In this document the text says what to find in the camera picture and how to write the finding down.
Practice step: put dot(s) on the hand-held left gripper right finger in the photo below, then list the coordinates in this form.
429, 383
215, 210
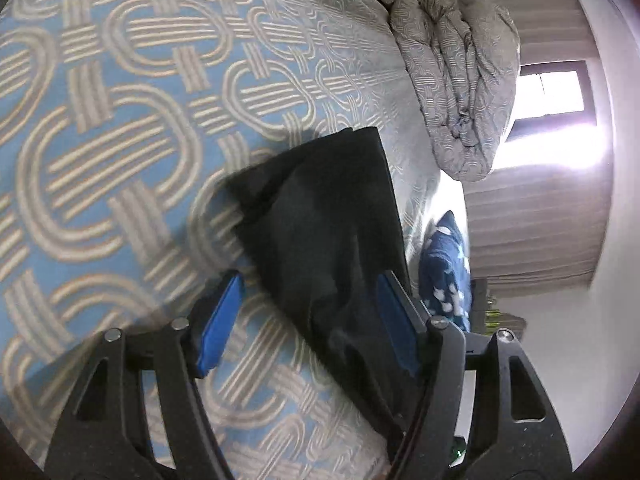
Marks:
400, 325

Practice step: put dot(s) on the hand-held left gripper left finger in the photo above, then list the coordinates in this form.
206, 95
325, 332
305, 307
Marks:
220, 322

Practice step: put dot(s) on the black pants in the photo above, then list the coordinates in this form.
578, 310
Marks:
325, 240

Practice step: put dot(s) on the dark blue spotted pillow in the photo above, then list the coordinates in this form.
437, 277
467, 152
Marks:
447, 275

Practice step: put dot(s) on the blue patterned bed sheet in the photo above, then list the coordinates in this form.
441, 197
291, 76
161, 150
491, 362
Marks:
150, 160

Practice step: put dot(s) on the grey patterned bunched quilt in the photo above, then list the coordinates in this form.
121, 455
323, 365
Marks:
450, 70

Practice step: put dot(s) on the bright window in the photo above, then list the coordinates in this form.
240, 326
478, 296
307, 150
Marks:
550, 92

